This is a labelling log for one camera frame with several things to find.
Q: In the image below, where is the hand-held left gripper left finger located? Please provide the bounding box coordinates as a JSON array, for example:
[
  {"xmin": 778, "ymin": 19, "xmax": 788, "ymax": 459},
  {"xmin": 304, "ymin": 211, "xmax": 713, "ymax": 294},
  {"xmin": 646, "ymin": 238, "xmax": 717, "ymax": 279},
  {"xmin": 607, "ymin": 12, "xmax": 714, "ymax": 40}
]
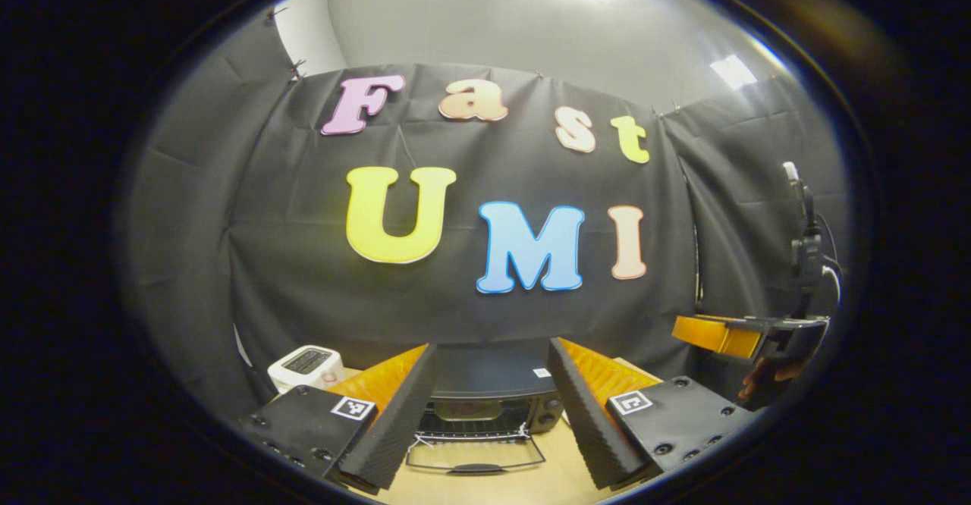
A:
[{"xmin": 239, "ymin": 342, "xmax": 438, "ymax": 491}]

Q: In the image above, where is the white toaster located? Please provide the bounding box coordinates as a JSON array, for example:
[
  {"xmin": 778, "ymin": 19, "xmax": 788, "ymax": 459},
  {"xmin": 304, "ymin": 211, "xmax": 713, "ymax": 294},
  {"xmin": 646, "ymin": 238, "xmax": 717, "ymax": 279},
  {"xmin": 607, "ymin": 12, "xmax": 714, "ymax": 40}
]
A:
[{"xmin": 267, "ymin": 344, "xmax": 346, "ymax": 394}]

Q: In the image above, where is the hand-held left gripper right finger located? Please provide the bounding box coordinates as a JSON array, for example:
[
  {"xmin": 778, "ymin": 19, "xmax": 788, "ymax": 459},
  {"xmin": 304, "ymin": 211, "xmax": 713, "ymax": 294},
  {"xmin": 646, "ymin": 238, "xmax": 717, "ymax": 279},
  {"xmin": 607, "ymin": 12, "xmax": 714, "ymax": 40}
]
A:
[{"xmin": 546, "ymin": 337, "xmax": 759, "ymax": 491}]

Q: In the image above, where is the black electric oven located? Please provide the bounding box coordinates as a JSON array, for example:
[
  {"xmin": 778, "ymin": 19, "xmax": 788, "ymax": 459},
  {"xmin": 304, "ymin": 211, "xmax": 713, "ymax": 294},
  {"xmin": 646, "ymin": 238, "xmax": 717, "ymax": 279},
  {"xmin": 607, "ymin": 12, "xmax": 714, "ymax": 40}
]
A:
[{"xmin": 406, "ymin": 342, "xmax": 566, "ymax": 477}]

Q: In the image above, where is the white square plate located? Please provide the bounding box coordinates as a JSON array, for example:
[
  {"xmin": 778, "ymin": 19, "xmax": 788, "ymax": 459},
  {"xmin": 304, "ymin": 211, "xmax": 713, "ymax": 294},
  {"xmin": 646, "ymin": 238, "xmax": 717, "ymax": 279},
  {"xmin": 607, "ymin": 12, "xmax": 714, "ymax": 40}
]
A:
[{"xmin": 434, "ymin": 400, "xmax": 503, "ymax": 422}]

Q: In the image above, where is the black backdrop cloth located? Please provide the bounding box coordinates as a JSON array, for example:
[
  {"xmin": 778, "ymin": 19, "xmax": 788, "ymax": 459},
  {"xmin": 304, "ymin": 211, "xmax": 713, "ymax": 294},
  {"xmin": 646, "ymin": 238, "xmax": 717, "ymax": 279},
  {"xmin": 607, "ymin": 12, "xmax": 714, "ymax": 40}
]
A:
[{"xmin": 118, "ymin": 5, "xmax": 850, "ymax": 422}]

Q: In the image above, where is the small ceiling light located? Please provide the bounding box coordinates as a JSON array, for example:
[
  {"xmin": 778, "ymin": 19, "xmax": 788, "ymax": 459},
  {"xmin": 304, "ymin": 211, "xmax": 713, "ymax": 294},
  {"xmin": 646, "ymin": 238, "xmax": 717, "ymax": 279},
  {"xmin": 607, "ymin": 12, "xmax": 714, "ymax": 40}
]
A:
[{"xmin": 709, "ymin": 54, "xmax": 759, "ymax": 90}]

